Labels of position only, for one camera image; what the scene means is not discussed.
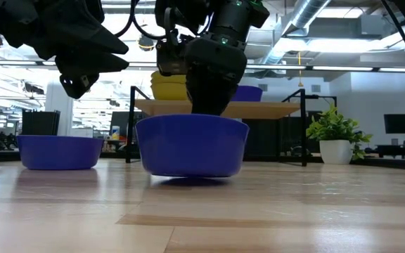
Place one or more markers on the green potted plant white pot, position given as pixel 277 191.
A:
pixel 334 151

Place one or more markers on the blue plastic mini bowl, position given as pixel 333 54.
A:
pixel 192 147
pixel 250 94
pixel 60 152

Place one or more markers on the dark office desk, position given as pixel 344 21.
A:
pixel 392 150

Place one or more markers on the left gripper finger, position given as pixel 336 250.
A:
pixel 83 42
pixel 83 70

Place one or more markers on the silver ventilation duct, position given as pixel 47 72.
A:
pixel 308 10

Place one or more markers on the black low partition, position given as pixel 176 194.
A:
pixel 269 137

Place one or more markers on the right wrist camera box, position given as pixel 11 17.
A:
pixel 171 56

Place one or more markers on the black computer monitor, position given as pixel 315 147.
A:
pixel 399 123
pixel 121 119

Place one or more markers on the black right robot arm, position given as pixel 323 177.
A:
pixel 237 17

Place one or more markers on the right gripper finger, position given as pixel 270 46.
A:
pixel 209 98

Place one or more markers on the speckled bowl with yellow outside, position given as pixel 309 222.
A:
pixel 167 80
pixel 167 92
pixel 167 74

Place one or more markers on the wooden shelf riser black legs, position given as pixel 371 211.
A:
pixel 265 109

